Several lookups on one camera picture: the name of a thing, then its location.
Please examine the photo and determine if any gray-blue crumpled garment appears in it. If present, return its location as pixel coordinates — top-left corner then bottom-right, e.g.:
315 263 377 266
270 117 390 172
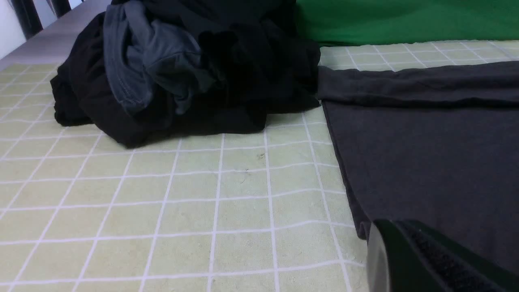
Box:
103 0 222 115

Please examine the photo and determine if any light green grid mat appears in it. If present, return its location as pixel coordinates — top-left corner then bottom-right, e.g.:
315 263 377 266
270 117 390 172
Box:
0 41 518 292

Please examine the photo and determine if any green backdrop cloth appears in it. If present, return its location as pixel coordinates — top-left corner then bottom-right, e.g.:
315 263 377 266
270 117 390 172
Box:
296 0 519 46

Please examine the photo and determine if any dark gray long-sleeve shirt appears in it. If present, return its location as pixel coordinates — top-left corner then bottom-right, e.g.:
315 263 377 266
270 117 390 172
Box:
317 61 519 274

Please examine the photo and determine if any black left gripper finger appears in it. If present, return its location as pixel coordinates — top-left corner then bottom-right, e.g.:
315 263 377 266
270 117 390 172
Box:
367 219 519 292

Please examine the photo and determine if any black crumpled garment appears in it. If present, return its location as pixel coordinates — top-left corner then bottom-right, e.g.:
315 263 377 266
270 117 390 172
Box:
50 0 320 148

